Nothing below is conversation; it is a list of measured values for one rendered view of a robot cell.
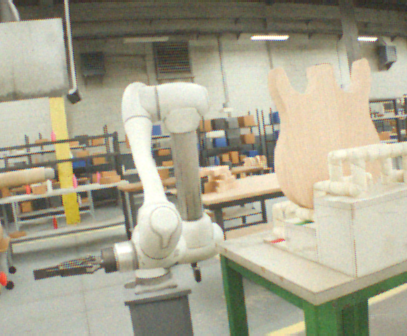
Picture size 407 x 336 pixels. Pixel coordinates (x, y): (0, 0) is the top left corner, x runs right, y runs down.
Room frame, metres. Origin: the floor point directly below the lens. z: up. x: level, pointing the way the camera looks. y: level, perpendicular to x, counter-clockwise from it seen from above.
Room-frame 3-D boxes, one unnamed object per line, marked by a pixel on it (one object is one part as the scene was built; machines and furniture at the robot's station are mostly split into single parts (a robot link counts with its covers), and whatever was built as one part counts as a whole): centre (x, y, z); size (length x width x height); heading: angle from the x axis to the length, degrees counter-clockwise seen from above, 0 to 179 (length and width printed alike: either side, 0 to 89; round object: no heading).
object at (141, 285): (1.60, 0.30, 0.73); 0.22 x 0.18 x 0.06; 102
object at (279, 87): (1.01, -0.23, 1.40); 0.07 x 0.04 x 0.09; 109
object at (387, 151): (0.86, -0.42, 1.20); 0.20 x 0.03 x 0.03; 109
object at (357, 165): (0.84, -0.34, 1.15); 0.03 x 0.03 x 0.09
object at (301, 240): (1.05, -0.35, 0.98); 0.27 x 0.16 x 0.09; 110
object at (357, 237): (0.91, -0.40, 1.02); 0.27 x 0.15 x 0.17; 110
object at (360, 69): (1.10, -0.48, 1.41); 0.07 x 0.04 x 0.10; 109
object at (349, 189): (0.87, -0.32, 1.12); 0.11 x 0.03 x 0.03; 20
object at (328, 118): (1.06, -0.35, 1.25); 0.35 x 0.04 x 0.40; 109
